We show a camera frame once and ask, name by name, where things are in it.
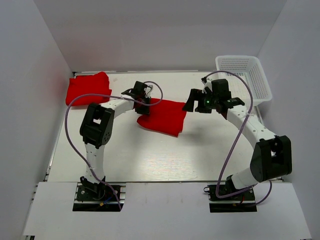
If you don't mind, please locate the red t-shirt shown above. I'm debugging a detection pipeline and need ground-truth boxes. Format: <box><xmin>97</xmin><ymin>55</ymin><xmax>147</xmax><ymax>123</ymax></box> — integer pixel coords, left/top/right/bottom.
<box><xmin>137</xmin><ymin>99</ymin><xmax>187</xmax><ymax>137</ymax></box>
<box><xmin>65</xmin><ymin>71</ymin><xmax>112</xmax><ymax>106</ymax></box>

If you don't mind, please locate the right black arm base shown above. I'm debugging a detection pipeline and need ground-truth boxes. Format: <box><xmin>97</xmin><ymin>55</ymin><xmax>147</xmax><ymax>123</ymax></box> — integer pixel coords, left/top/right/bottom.
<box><xmin>203</xmin><ymin>176</ymin><xmax>257</xmax><ymax>213</ymax></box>

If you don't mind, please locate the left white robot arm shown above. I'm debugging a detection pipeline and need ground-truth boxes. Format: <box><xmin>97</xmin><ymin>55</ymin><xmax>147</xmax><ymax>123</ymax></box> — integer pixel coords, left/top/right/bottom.
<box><xmin>79</xmin><ymin>81</ymin><xmax>153</xmax><ymax>185</ymax></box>

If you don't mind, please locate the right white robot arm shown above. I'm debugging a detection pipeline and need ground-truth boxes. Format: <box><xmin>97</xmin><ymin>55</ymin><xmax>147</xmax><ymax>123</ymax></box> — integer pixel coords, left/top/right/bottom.
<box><xmin>182</xmin><ymin>79</ymin><xmax>292</xmax><ymax>199</ymax></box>

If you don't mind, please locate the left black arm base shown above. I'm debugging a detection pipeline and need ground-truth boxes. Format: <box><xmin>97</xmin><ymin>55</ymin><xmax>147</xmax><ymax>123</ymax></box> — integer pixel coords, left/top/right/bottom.
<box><xmin>72</xmin><ymin>176</ymin><xmax>126</xmax><ymax>212</ymax></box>

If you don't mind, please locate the folded red t-shirt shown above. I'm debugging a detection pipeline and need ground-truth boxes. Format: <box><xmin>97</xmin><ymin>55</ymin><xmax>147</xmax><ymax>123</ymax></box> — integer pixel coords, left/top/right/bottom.
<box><xmin>65</xmin><ymin>71</ymin><xmax>112</xmax><ymax>106</ymax></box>

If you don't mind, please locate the white plastic basket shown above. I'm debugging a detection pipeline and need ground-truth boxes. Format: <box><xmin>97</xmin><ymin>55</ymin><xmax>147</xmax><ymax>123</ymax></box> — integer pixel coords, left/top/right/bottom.
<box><xmin>215</xmin><ymin>55</ymin><xmax>273</xmax><ymax>106</ymax></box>

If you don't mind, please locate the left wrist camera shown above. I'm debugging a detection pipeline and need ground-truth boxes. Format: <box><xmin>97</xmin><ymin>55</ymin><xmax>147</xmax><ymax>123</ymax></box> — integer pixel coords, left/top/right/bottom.
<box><xmin>145</xmin><ymin>85</ymin><xmax>154</xmax><ymax>98</ymax></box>

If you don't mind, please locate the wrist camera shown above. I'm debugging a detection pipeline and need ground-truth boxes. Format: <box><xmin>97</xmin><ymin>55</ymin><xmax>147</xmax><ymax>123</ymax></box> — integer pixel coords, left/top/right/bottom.
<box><xmin>201</xmin><ymin>77</ymin><xmax>212</xmax><ymax>94</ymax></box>
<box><xmin>145</xmin><ymin>85</ymin><xmax>154</xmax><ymax>98</ymax></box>

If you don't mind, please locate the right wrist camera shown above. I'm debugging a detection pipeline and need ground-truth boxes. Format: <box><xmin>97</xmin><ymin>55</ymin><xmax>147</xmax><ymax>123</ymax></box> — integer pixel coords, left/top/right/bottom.
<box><xmin>201</xmin><ymin>77</ymin><xmax>212</xmax><ymax>94</ymax></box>

